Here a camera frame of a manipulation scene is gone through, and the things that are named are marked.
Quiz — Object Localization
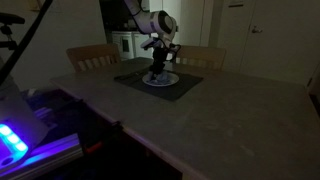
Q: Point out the wooden chair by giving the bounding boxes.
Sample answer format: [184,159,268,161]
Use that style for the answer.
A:
[175,45,226,70]
[66,44,121,72]

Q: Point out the white door with handle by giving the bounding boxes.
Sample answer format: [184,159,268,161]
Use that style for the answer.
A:
[241,0,320,85]

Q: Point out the white kitchen cabinet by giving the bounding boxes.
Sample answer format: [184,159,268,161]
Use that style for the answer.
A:
[112,31,152,60]

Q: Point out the dark woven placemat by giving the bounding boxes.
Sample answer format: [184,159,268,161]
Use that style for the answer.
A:
[114,68,203,101]

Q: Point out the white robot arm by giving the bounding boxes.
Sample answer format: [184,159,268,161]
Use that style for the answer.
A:
[123,0,177,75]

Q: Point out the white round plate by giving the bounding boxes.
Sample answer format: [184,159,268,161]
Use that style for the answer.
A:
[142,72,179,87]

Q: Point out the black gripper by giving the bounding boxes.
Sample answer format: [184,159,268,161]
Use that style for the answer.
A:
[151,47,168,74]

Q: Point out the blue towel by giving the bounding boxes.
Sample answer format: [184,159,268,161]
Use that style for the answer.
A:
[147,71,170,84]

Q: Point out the glowing blue light device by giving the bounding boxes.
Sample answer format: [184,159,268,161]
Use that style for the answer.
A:
[0,124,29,167]

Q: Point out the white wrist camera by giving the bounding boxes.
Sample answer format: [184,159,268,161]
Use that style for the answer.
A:
[141,37,161,50]

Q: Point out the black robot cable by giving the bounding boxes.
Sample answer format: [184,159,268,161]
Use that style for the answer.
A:
[164,42,182,64]

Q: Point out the black camera stand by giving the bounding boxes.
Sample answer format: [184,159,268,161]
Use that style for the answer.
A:
[0,0,54,86]

